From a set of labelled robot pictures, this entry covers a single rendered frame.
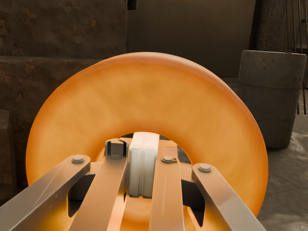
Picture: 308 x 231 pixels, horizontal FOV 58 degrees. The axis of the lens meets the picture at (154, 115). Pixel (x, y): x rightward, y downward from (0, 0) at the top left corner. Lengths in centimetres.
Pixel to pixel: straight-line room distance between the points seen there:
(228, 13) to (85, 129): 827
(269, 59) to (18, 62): 238
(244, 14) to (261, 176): 864
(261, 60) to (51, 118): 256
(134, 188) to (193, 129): 5
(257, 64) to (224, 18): 569
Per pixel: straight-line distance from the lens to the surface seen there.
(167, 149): 17
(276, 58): 268
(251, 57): 274
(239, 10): 867
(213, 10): 810
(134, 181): 16
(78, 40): 53
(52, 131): 18
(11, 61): 47
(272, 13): 430
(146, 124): 16
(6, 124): 40
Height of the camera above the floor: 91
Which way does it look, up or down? 15 degrees down
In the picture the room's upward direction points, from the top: 4 degrees clockwise
